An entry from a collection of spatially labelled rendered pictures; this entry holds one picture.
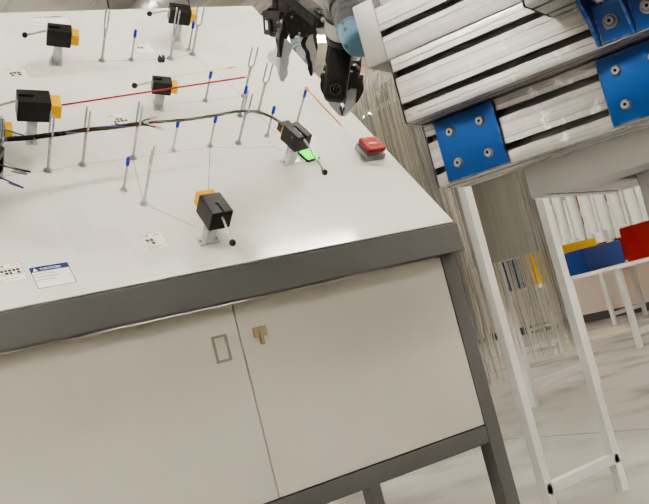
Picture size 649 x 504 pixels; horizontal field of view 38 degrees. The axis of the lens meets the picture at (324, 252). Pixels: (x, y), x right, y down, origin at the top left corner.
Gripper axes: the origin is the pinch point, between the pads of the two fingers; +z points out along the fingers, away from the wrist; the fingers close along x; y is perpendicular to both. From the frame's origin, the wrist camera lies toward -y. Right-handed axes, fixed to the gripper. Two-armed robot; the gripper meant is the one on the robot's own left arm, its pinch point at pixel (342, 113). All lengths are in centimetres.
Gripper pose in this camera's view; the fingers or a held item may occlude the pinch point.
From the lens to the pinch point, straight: 202.4
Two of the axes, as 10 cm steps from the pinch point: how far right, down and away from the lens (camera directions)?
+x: -9.9, -0.7, 0.8
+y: 1.1, -7.9, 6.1
